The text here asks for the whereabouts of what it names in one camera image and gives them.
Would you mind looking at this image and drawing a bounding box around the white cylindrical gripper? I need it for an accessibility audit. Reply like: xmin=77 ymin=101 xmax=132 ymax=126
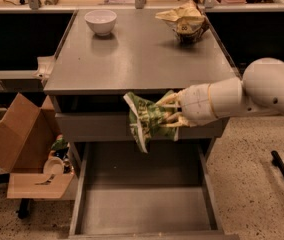
xmin=156 ymin=84 xmax=217 ymax=128

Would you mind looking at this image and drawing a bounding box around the green jalapeno chip bag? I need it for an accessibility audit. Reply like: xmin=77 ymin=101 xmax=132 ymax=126
xmin=123 ymin=92 xmax=179 ymax=153

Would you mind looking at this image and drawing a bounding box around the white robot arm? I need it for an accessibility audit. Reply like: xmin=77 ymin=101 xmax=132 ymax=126
xmin=157 ymin=58 xmax=284 ymax=127

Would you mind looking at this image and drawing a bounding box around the open grey lower drawer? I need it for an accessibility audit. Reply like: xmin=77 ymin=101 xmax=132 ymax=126
xmin=69 ymin=141 xmax=240 ymax=240

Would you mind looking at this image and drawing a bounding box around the grey drawer cabinet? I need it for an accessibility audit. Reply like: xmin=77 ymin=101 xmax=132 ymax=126
xmin=43 ymin=9 xmax=244 ymax=162

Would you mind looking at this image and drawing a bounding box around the yellow crumpled chip bag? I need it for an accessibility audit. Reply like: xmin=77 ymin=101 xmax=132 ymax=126
xmin=155 ymin=0 xmax=209 ymax=45

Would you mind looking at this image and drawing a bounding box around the closed grey drawer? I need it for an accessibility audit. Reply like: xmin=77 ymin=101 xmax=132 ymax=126
xmin=55 ymin=112 xmax=228 ymax=142

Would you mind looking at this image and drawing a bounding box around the white ceramic bowl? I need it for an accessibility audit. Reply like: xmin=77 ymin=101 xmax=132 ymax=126
xmin=84 ymin=10 xmax=117 ymax=36

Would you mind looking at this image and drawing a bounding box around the green item in box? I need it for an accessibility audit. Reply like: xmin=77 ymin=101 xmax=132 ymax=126
xmin=51 ymin=134 xmax=68 ymax=151

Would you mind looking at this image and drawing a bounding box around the white round lid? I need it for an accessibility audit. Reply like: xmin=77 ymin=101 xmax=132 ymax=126
xmin=43 ymin=157 xmax=64 ymax=175

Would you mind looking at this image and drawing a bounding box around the brown cardboard box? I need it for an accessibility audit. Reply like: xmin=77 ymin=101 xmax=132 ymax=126
xmin=0 ymin=94 xmax=75 ymax=200

